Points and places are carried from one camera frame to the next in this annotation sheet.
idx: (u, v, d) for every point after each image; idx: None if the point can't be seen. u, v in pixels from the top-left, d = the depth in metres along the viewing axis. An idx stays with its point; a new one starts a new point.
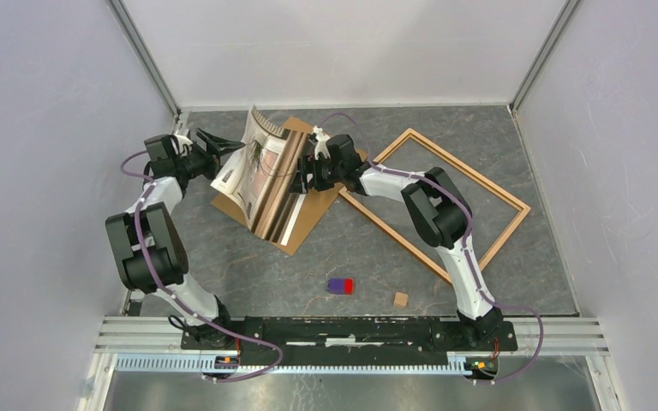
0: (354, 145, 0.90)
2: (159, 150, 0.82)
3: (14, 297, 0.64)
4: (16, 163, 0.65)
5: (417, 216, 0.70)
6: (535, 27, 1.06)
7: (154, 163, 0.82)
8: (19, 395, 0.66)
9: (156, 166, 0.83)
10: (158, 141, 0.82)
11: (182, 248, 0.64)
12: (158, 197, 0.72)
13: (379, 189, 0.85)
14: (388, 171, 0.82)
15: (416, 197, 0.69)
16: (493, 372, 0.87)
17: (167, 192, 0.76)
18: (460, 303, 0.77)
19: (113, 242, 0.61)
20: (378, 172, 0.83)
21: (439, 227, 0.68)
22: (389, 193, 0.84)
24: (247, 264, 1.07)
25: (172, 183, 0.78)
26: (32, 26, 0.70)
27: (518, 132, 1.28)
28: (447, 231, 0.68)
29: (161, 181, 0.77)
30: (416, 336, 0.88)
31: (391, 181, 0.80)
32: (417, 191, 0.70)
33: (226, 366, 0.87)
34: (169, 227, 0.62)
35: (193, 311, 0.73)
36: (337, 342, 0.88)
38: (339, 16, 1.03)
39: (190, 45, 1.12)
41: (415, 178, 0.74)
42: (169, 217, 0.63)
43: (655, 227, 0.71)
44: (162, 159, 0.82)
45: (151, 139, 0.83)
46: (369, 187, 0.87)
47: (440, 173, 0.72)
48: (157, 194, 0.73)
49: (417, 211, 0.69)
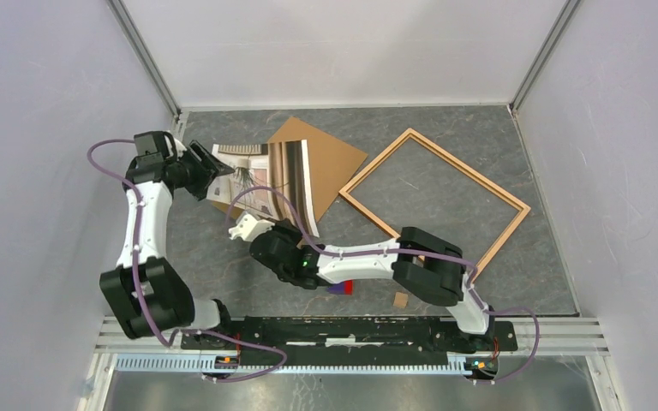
0: (282, 241, 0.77)
2: (152, 139, 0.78)
3: (14, 294, 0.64)
4: (16, 163, 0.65)
5: (422, 290, 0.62)
6: (535, 27, 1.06)
7: (142, 157, 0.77)
8: (19, 396, 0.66)
9: (146, 162, 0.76)
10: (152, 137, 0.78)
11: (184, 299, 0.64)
12: (152, 229, 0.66)
13: (348, 275, 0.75)
14: (349, 253, 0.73)
15: (413, 272, 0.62)
16: (493, 372, 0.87)
17: (159, 211, 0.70)
18: (465, 325, 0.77)
19: (112, 301, 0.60)
20: (338, 257, 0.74)
21: (448, 285, 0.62)
22: (361, 275, 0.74)
24: (248, 264, 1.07)
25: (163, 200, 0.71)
26: (32, 26, 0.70)
27: (518, 132, 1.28)
28: (454, 286, 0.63)
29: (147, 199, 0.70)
30: (416, 336, 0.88)
31: (364, 265, 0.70)
32: (409, 265, 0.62)
33: (226, 366, 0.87)
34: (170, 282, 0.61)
35: (198, 330, 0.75)
36: (337, 342, 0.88)
38: (339, 16, 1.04)
39: (190, 45, 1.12)
41: (391, 253, 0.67)
42: (169, 268, 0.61)
43: (655, 227, 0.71)
44: (150, 153, 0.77)
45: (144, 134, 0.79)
46: (331, 276, 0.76)
47: (413, 232, 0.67)
48: (148, 223, 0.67)
49: (424, 284, 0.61)
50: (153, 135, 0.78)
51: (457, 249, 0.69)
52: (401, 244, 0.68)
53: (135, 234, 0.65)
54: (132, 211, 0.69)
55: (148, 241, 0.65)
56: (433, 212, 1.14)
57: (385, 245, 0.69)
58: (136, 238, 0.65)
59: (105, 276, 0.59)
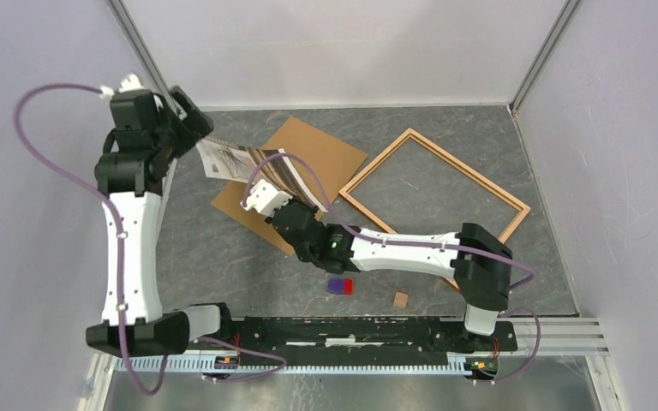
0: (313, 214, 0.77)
2: (137, 112, 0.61)
3: (14, 294, 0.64)
4: (15, 163, 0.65)
5: (475, 291, 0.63)
6: (535, 27, 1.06)
7: (122, 134, 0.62)
8: (19, 395, 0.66)
9: (123, 154, 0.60)
10: (134, 107, 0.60)
11: (179, 338, 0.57)
12: (138, 274, 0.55)
13: (388, 265, 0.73)
14: (395, 241, 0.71)
15: (474, 274, 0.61)
16: (493, 372, 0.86)
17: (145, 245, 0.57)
18: (474, 325, 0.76)
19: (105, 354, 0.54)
20: (380, 243, 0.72)
21: (500, 289, 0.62)
22: (400, 266, 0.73)
24: (248, 264, 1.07)
25: (148, 229, 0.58)
26: (31, 26, 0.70)
27: (518, 132, 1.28)
28: (506, 289, 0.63)
29: (130, 229, 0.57)
30: (416, 336, 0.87)
31: (414, 259, 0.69)
32: (470, 265, 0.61)
33: (226, 366, 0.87)
34: (164, 339, 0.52)
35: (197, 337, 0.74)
36: (337, 342, 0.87)
38: (339, 16, 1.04)
39: (190, 45, 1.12)
41: (451, 248, 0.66)
42: (161, 325, 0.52)
43: (655, 227, 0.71)
44: (133, 129, 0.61)
45: (122, 98, 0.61)
46: (365, 263, 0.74)
47: (475, 229, 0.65)
48: (134, 266, 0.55)
49: (481, 285, 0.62)
50: (134, 106, 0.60)
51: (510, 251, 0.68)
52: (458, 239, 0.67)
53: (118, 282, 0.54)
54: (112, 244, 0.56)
55: (135, 291, 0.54)
56: (433, 212, 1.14)
57: (443, 240, 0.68)
58: (122, 287, 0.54)
59: (92, 334, 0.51)
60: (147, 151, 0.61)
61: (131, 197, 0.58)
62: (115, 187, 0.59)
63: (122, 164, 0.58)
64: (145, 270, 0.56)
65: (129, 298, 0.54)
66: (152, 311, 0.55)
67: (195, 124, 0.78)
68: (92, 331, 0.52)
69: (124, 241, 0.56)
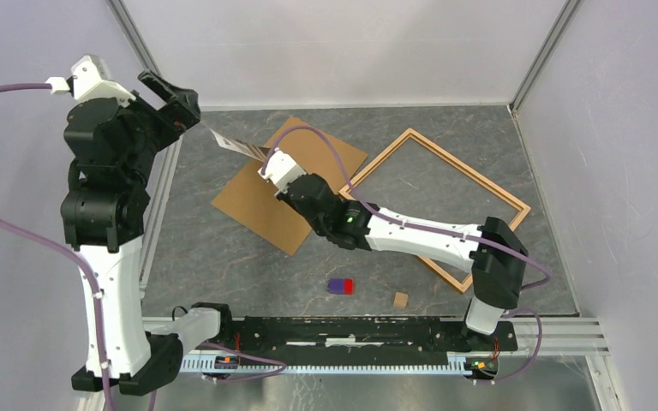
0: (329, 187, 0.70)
2: (100, 146, 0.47)
3: (14, 294, 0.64)
4: (15, 163, 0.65)
5: (489, 287, 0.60)
6: (535, 27, 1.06)
7: (83, 165, 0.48)
8: (19, 395, 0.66)
9: (90, 197, 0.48)
10: (96, 141, 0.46)
11: (168, 364, 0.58)
12: (118, 330, 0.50)
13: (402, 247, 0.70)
14: (414, 225, 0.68)
15: (493, 269, 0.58)
16: (493, 372, 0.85)
17: (125, 297, 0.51)
18: (475, 324, 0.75)
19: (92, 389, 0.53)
20: (399, 225, 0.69)
21: (513, 289, 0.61)
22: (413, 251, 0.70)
24: (248, 264, 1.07)
25: (126, 281, 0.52)
26: (32, 26, 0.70)
27: (518, 132, 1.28)
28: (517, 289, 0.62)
29: (106, 286, 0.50)
30: (416, 336, 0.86)
31: (434, 246, 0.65)
32: (490, 259, 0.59)
33: (226, 366, 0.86)
34: (152, 378, 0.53)
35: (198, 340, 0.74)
36: (337, 342, 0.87)
38: (338, 15, 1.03)
39: (190, 45, 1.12)
41: (472, 241, 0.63)
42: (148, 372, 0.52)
43: (655, 227, 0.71)
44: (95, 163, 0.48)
45: (78, 128, 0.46)
46: (379, 242, 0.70)
47: (499, 223, 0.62)
48: (114, 323, 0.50)
49: (497, 283, 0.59)
50: (96, 141, 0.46)
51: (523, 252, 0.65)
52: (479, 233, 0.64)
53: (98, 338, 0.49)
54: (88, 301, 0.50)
55: (116, 348, 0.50)
56: (433, 212, 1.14)
57: (464, 229, 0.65)
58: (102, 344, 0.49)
59: (76, 384, 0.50)
60: (119, 193, 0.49)
61: (104, 251, 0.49)
62: (85, 235, 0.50)
63: (90, 215, 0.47)
64: (126, 324, 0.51)
65: (112, 354, 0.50)
66: (139, 360, 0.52)
67: (179, 116, 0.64)
68: (77, 381, 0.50)
69: (100, 301, 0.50)
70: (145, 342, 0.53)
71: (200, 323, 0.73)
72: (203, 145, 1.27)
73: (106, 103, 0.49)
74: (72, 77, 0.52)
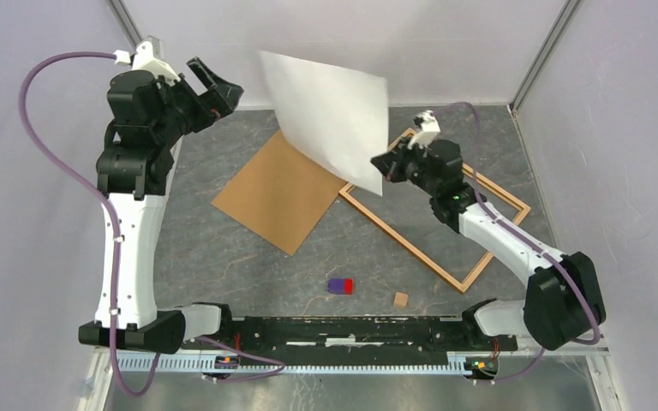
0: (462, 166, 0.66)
2: (137, 108, 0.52)
3: (14, 294, 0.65)
4: (15, 163, 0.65)
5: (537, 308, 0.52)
6: (535, 27, 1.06)
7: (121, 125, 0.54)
8: (18, 395, 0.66)
9: (125, 153, 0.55)
10: (133, 102, 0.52)
11: (172, 337, 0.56)
12: (133, 278, 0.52)
13: (484, 241, 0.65)
14: (505, 225, 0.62)
15: (549, 290, 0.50)
16: (493, 372, 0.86)
17: (144, 247, 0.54)
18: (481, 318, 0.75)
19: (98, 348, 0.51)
20: (493, 220, 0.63)
21: (562, 328, 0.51)
22: (493, 251, 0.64)
24: (248, 264, 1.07)
25: (146, 233, 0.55)
26: (32, 26, 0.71)
27: (518, 132, 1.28)
28: (566, 333, 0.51)
29: (128, 232, 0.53)
30: (416, 336, 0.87)
31: (508, 246, 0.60)
32: (553, 280, 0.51)
33: (226, 366, 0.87)
34: (158, 342, 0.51)
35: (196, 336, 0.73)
36: (337, 342, 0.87)
38: (338, 15, 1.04)
39: (190, 45, 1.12)
41: (546, 259, 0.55)
42: (156, 331, 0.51)
43: (655, 227, 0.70)
44: (131, 122, 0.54)
45: (117, 90, 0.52)
46: (468, 226, 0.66)
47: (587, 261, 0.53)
48: (129, 270, 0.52)
49: (541, 309, 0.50)
50: (133, 102, 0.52)
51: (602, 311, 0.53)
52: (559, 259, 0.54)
53: (114, 284, 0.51)
54: (109, 246, 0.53)
55: (128, 296, 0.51)
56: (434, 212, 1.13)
57: (547, 249, 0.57)
58: (115, 291, 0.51)
59: (83, 335, 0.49)
60: (150, 151, 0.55)
61: (131, 199, 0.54)
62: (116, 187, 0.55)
63: (122, 168, 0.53)
64: (140, 274, 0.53)
65: (122, 303, 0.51)
66: (146, 317, 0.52)
67: (215, 104, 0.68)
68: (84, 330, 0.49)
69: (121, 246, 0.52)
70: (153, 302, 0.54)
71: (197, 318, 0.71)
72: (203, 145, 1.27)
73: (143, 73, 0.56)
74: (134, 54, 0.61)
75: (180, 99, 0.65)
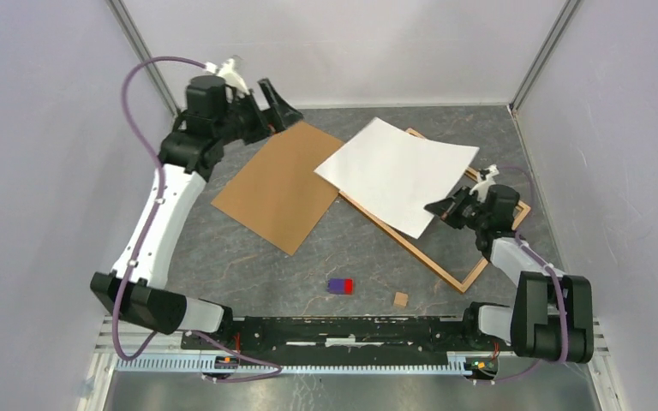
0: (516, 204, 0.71)
2: (207, 102, 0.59)
3: (15, 294, 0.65)
4: (16, 163, 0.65)
5: (518, 306, 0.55)
6: (535, 27, 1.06)
7: (191, 116, 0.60)
8: (19, 394, 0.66)
9: (187, 139, 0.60)
10: (205, 97, 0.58)
11: (170, 318, 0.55)
12: (158, 239, 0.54)
13: (505, 264, 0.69)
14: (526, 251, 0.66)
15: (532, 290, 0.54)
16: (493, 372, 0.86)
17: (175, 216, 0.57)
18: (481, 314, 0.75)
19: (103, 303, 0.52)
20: (517, 246, 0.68)
21: (534, 335, 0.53)
22: (511, 273, 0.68)
24: (247, 264, 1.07)
25: (184, 204, 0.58)
26: (32, 26, 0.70)
27: (518, 132, 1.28)
28: (540, 347, 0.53)
29: (170, 198, 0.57)
30: (416, 336, 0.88)
31: (520, 261, 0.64)
32: (541, 283, 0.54)
33: (226, 366, 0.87)
34: (158, 308, 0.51)
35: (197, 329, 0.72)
36: (337, 342, 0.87)
38: (339, 15, 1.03)
39: (190, 45, 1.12)
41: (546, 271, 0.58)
42: (161, 294, 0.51)
43: (655, 227, 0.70)
44: (200, 114, 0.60)
45: (197, 85, 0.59)
46: (496, 252, 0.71)
47: (586, 287, 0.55)
48: (158, 230, 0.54)
49: (523, 308, 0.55)
50: (205, 97, 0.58)
51: (589, 348, 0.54)
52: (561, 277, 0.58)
53: (140, 241, 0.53)
54: (148, 205, 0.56)
55: (149, 253, 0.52)
56: None
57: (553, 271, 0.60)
58: (139, 245, 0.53)
59: (97, 282, 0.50)
60: (206, 141, 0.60)
61: (182, 172, 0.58)
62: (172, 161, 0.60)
63: (182, 148, 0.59)
64: (165, 238, 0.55)
65: (141, 259, 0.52)
66: (157, 280, 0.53)
67: (273, 119, 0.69)
68: (98, 278, 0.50)
69: (158, 207, 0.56)
70: (166, 274, 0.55)
71: (198, 316, 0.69)
72: None
73: (218, 78, 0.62)
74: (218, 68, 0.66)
75: (245, 109, 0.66)
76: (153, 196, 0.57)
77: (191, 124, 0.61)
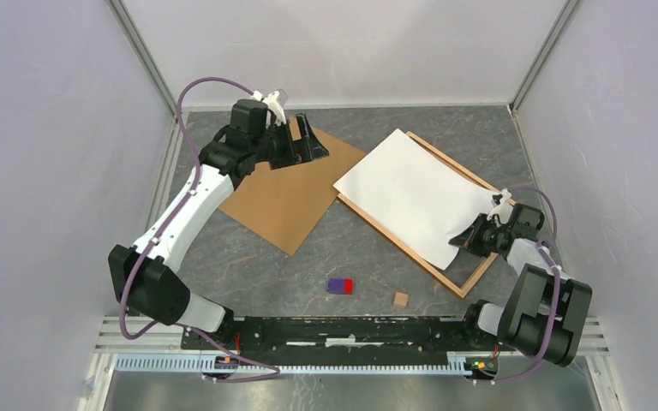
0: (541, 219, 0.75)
2: (250, 121, 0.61)
3: (15, 294, 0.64)
4: (15, 162, 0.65)
5: (513, 295, 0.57)
6: (535, 27, 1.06)
7: (232, 129, 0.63)
8: (19, 394, 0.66)
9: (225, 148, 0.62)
10: (249, 116, 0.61)
11: (171, 309, 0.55)
12: (182, 226, 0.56)
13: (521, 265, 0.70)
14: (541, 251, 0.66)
15: (530, 282, 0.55)
16: (493, 372, 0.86)
17: (201, 210, 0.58)
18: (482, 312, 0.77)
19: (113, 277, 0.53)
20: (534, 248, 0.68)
21: (521, 324, 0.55)
22: None
24: (247, 264, 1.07)
25: (212, 202, 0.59)
26: (32, 26, 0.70)
27: (518, 132, 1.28)
28: (521, 336, 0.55)
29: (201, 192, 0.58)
30: (416, 336, 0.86)
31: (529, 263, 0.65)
32: (541, 278, 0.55)
33: (226, 366, 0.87)
34: (163, 292, 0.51)
35: (197, 327, 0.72)
36: (337, 342, 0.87)
38: (339, 15, 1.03)
39: (190, 44, 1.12)
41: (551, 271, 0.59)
42: (171, 278, 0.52)
43: (655, 227, 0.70)
44: (241, 129, 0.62)
45: (244, 104, 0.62)
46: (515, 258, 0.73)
47: (583, 295, 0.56)
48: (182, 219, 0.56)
49: (516, 297, 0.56)
50: (250, 116, 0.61)
51: (570, 351, 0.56)
52: (564, 281, 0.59)
53: (165, 223, 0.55)
54: (180, 195, 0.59)
55: (170, 236, 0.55)
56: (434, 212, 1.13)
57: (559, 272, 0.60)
58: (164, 227, 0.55)
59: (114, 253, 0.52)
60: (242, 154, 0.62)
61: (215, 172, 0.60)
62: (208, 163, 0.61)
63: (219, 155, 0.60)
64: (188, 229, 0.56)
65: (163, 240, 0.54)
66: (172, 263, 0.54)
67: (302, 150, 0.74)
68: (117, 249, 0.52)
69: (189, 198, 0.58)
70: (180, 261, 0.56)
71: (199, 316, 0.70)
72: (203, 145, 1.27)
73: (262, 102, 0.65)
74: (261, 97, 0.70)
75: (279, 135, 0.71)
76: (186, 187, 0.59)
77: (230, 136, 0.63)
